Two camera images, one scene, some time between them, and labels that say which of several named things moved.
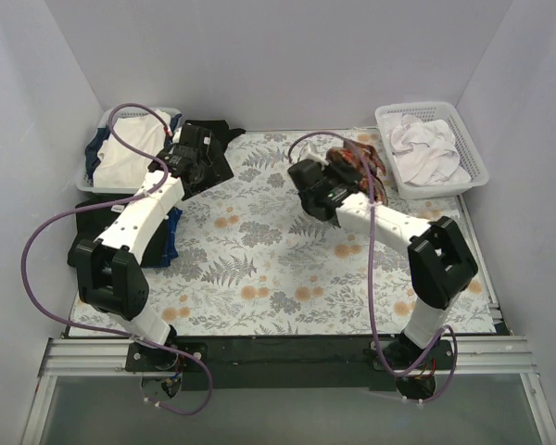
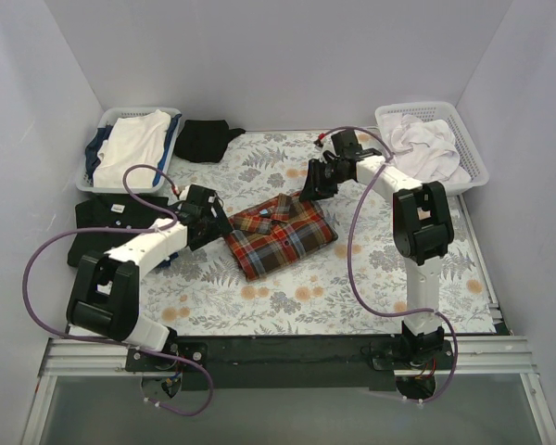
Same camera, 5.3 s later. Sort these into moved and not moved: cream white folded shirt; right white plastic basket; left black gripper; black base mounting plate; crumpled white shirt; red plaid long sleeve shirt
Moved: left black gripper; red plaid long sleeve shirt
Not moved: cream white folded shirt; right white plastic basket; black base mounting plate; crumpled white shirt
